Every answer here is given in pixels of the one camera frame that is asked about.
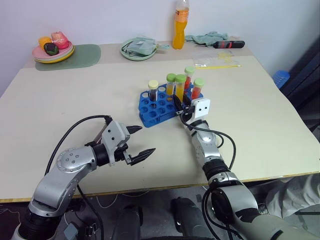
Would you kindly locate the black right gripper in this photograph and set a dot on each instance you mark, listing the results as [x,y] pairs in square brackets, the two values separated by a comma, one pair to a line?
[188,110]

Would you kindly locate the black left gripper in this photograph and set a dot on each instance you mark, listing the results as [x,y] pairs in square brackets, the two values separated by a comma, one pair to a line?
[124,152]

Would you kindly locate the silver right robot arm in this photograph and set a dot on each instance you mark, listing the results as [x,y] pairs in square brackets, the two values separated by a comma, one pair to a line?
[232,192]

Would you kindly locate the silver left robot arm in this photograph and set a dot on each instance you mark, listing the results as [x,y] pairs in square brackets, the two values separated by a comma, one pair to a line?
[65,170]

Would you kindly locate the blue test tube rack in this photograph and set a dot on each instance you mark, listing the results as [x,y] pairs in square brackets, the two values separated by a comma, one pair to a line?
[150,113]

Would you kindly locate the orange tube with green cap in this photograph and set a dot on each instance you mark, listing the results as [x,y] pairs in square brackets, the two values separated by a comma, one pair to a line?
[180,85]

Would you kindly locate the red tube with green cap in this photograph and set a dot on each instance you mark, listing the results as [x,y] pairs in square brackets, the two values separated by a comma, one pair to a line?
[189,75]
[197,88]

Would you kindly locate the yellow tube with green cap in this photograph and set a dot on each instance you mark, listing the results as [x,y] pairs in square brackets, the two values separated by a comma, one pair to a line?
[171,81]

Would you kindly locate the dark tube with yellow cap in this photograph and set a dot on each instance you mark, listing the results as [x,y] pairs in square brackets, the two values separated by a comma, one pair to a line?
[153,90]

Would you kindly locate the clear plastic zip bag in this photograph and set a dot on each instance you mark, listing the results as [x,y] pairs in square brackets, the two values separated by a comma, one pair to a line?
[212,62]

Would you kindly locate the small yellow zip bag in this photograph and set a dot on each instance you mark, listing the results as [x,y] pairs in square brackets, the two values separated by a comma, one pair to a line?
[225,54]

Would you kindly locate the light green plate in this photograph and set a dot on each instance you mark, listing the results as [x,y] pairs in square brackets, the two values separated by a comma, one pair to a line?
[136,57]

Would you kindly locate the green crumpled cloth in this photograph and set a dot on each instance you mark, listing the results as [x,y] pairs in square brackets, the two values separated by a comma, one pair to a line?
[205,38]

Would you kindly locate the teal zip pouch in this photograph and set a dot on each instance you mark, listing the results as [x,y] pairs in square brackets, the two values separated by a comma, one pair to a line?
[141,46]

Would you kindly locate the black and red screwdriver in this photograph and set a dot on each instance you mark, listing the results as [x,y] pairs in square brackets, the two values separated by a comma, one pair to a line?
[228,44]

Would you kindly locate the orange soda bottle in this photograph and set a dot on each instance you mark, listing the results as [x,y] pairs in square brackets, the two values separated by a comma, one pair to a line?
[180,27]

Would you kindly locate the dark rounded shape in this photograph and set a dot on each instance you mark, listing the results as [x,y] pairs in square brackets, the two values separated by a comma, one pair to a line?
[130,222]
[186,217]

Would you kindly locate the blue plastic container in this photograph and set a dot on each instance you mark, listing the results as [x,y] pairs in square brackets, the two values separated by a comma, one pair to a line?
[281,78]

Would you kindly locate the green placemat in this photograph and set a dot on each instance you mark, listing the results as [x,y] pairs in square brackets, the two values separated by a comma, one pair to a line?
[85,56]

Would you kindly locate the grey power adapter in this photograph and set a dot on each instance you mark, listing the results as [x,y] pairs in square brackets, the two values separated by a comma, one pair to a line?
[70,231]

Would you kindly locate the stack of coloured plates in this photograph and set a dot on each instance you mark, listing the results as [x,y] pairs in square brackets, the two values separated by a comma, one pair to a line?
[63,58]

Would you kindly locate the dark furniture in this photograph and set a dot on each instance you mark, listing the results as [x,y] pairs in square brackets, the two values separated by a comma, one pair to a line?
[305,75]

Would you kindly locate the pink toy food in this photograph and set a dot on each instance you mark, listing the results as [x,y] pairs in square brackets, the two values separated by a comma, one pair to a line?
[61,40]

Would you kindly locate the dark purple toy food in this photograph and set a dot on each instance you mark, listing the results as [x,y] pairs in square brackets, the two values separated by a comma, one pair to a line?
[51,48]

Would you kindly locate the pink plate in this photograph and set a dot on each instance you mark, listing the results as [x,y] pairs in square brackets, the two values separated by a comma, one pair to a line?
[37,53]

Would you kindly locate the orange toy food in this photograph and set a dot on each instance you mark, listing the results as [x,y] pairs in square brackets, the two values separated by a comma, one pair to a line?
[44,41]

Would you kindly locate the grey cloth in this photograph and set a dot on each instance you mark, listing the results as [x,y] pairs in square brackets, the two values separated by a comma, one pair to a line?
[292,192]

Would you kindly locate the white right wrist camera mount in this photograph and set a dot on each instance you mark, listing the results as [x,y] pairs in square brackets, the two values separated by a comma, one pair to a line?
[202,108]

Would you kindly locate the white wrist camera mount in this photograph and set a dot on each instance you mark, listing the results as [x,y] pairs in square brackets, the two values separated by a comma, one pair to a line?
[115,131]
[202,108]

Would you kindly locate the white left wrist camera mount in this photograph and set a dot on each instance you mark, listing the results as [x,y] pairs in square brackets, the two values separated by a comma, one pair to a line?
[115,131]

